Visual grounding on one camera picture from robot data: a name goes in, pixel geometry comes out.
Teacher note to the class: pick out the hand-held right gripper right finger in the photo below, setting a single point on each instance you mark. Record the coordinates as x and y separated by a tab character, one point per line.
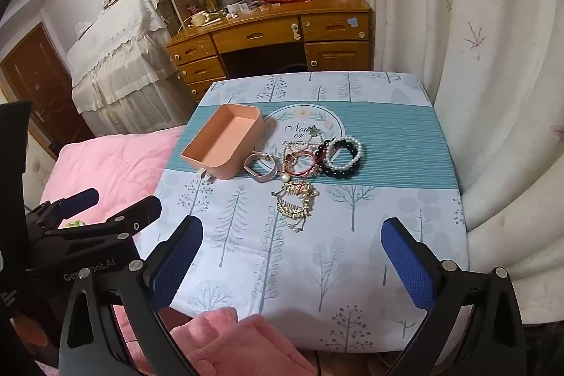
407	266

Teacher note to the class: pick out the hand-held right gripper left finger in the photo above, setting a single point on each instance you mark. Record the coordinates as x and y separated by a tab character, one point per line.
176	266

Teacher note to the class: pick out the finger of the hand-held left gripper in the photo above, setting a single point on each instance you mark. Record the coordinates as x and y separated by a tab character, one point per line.
79	198
132	214

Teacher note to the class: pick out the pink plastic tray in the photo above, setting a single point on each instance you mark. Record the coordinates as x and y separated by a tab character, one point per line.
220	164

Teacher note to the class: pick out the gold hair comb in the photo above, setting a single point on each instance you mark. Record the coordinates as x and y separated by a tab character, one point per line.
293	208

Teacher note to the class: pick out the pink blanket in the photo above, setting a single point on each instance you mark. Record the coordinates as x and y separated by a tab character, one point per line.
114	164

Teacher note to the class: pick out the pink fluffy towel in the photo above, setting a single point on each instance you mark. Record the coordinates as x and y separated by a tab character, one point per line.
246	345

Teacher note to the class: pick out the brown wooden door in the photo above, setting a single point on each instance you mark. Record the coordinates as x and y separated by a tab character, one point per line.
39	81

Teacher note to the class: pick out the white lace-covered cabinet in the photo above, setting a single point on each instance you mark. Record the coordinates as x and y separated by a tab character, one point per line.
119	50

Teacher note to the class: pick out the wooden desk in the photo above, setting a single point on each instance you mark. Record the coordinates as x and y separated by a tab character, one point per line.
264	34

